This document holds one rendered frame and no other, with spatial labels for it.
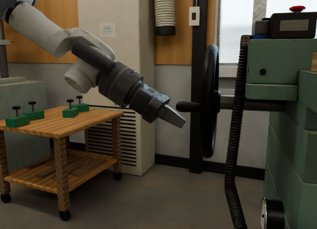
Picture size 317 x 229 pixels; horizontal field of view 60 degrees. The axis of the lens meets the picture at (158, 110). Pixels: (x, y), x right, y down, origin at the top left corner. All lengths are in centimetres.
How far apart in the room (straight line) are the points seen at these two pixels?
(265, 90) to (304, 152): 14
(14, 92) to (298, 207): 222
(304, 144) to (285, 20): 24
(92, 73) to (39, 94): 202
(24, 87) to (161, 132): 120
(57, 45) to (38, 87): 197
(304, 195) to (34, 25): 65
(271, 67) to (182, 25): 164
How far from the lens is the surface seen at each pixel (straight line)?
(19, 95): 251
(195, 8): 209
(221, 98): 71
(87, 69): 64
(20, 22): 72
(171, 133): 232
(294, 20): 61
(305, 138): 53
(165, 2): 208
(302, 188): 56
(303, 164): 55
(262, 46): 60
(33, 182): 186
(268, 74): 60
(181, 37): 220
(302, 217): 58
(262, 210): 55
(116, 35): 210
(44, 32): 70
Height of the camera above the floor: 93
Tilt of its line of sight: 11 degrees down
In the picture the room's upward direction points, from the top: straight up
